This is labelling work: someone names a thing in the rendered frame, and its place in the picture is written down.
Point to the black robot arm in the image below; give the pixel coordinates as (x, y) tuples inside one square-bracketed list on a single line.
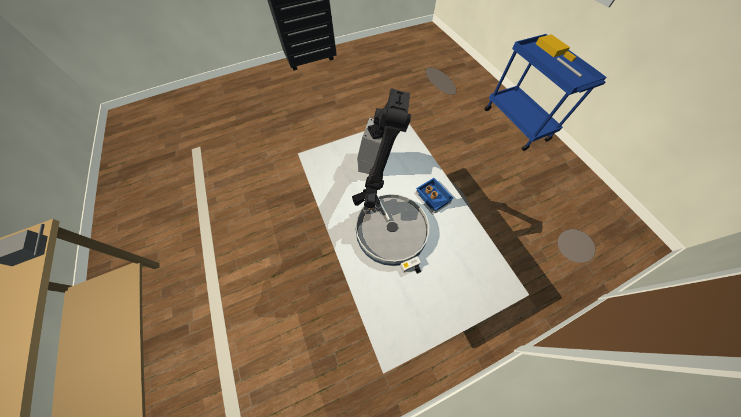
[(388, 122)]

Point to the blue crate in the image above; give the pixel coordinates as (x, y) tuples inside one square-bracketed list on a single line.
[(443, 198)]

